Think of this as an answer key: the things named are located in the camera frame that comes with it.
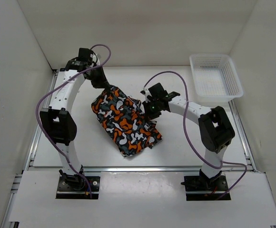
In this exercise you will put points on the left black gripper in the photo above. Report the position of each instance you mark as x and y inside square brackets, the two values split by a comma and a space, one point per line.
[103, 82]

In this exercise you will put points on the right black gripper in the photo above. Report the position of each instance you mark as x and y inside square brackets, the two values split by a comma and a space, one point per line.
[149, 114]

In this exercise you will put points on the orange camouflage shorts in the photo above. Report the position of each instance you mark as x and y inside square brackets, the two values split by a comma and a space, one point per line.
[124, 121]

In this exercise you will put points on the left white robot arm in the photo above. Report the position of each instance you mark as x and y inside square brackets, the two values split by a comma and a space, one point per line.
[56, 121]

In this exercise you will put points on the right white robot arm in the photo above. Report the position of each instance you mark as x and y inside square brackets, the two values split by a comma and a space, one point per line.
[216, 130]

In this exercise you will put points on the white plastic basket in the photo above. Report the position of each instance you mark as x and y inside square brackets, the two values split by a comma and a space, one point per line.
[215, 78]

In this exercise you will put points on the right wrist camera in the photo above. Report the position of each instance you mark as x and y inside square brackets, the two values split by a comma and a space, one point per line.
[146, 93]

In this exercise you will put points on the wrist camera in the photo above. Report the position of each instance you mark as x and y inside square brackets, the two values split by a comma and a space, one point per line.
[95, 60]
[146, 93]

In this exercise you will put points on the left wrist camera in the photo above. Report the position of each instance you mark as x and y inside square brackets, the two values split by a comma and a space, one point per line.
[95, 60]

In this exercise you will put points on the aluminium front rail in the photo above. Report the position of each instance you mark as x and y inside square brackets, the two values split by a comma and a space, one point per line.
[143, 169]

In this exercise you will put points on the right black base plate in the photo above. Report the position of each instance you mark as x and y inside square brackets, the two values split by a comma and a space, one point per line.
[196, 191]

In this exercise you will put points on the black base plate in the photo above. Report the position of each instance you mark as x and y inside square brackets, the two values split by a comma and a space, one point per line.
[196, 191]
[74, 187]

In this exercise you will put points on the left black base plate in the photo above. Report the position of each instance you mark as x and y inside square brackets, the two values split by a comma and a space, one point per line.
[74, 187]

